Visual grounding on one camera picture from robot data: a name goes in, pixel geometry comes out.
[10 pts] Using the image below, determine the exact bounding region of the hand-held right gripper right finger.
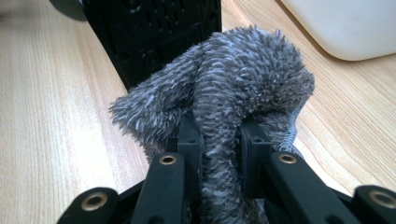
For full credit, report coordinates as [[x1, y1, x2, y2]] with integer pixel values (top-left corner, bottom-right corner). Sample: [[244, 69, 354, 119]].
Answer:
[[240, 116, 276, 200]]

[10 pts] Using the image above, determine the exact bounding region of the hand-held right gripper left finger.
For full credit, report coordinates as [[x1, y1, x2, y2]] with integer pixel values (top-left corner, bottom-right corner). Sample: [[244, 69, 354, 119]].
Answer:
[[169, 113, 204, 200]]

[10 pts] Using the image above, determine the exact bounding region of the grey fluffy cloth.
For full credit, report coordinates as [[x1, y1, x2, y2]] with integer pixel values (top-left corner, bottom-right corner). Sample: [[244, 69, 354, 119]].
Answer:
[[108, 25, 316, 224]]

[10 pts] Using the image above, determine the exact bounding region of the blue toy car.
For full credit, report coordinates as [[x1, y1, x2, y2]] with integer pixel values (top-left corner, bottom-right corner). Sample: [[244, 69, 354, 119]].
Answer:
[[49, 0, 223, 91]]

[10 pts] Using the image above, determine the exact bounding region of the white plastic storage bin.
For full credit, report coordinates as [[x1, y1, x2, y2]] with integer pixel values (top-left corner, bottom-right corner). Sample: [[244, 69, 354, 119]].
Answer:
[[279, 0, 396, 62]]

